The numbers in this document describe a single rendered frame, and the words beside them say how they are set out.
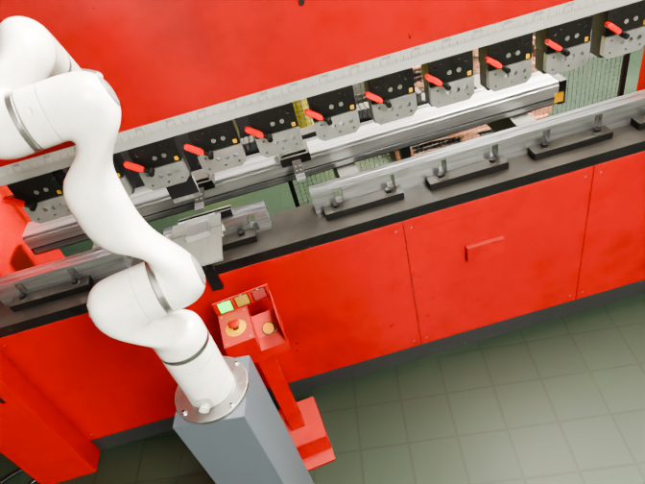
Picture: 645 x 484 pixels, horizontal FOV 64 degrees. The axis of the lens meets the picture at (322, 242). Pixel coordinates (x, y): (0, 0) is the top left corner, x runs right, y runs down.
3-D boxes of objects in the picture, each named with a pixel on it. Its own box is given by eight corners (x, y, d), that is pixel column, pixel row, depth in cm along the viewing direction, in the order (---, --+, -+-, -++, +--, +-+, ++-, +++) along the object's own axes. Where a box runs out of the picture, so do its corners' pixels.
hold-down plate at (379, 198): (326, 221, 192) (324, 215, 190) (323, 213, 196) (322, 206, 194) (404, 199, 192) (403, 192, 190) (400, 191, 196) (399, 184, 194)
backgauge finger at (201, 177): (185, 218, 194) (179, 207, 191) (187, 181, 214) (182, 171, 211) (216, 208, 194) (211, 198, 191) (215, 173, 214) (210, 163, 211)
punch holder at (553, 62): (545, 77, 176) (548, 28, 165) (533, 68, 182) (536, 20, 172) (587, 64, 176) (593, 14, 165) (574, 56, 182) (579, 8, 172)
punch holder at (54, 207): (35, 225, 176) (6, 185, 165) (41, 211, 182) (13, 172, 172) (78, 212, 176) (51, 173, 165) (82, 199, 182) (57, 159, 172)
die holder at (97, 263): (5, 305, 196) (-12, 288, 190) (10, 295, 201) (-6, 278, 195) (131, 269, 196) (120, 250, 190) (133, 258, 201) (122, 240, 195)
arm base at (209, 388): (246, 418, 122) (219, 372, 110) (169, 429, 124) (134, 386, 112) (251, 352, 136) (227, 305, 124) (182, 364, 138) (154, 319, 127)
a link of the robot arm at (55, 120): (138, 304, 114) (208, 275, 117) (141, 338, 105) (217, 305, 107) (5, 87, 87) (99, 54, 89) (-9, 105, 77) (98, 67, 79)
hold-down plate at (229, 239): (179, 264, 192) (177, 258, 190) (180, 254, 196) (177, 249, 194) (257, 241, 192) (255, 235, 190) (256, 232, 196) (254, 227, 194)
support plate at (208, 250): (170, 276, 169) (168, 273, 169) (173, 228, 190) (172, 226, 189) (223, 260, 169) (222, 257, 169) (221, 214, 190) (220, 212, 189)
